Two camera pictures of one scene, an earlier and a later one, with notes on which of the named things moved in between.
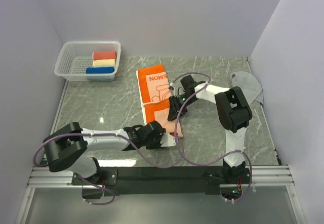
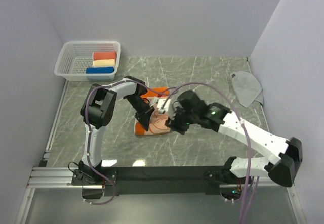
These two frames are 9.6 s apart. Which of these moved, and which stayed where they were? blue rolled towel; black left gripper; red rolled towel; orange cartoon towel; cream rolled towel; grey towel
Moved: orange cartoon towel; black left gripper
Stayed: grey towel; red rolled towel; cream rolled towel; blue rolled towel
